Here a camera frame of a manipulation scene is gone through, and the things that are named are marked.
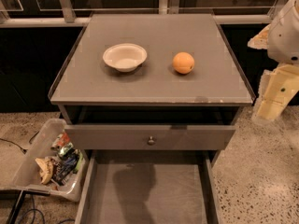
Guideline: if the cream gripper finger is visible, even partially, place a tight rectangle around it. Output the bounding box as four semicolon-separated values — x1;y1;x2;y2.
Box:
255;63;299;121
248;25;270;49

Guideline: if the orange fruit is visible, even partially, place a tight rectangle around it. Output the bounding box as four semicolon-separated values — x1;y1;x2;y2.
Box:
172;52;195;75

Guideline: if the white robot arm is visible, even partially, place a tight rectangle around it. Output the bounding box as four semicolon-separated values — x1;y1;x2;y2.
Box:
248;0;299;123

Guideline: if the grey drawer cabinet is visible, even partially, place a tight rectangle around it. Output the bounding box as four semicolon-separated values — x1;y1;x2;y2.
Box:
47;13;257;161

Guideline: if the round metal drawer knob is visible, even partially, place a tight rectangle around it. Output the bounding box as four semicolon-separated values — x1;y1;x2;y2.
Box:
148;136;156;146

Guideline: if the grey open middle drawer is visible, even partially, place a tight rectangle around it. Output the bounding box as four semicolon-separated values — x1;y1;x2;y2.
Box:
75;151;223;224

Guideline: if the grey top drawer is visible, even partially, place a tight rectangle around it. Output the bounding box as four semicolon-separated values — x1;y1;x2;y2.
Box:
65;124;235;150

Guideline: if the white bowl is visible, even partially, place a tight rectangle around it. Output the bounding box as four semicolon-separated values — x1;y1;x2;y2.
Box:
103;43;148;73

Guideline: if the red snack can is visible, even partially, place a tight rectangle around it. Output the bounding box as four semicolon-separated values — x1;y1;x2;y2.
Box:
50;132;70;151

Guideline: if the green snack packet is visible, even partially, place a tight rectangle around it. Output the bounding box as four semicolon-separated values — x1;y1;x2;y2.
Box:
58;142;74;157

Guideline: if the blue black snack bag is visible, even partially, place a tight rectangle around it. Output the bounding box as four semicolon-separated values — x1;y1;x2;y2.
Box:
51;154;78;186

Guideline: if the tan crumpled wrapper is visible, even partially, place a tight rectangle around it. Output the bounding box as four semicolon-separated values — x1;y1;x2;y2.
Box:
36;158;53;185

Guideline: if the clear plastic bin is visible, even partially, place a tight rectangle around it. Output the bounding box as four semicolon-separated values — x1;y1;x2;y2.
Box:
8;119;88;202

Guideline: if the metal railing frame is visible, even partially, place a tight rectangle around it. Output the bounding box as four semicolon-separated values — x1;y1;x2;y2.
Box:
0;0;288;28

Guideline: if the black floor cable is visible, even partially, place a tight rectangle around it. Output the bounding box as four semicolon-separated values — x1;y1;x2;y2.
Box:
0;131;40;155

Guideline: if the blue floor cable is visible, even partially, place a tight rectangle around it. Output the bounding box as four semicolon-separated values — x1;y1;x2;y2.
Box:
15;194;46;224

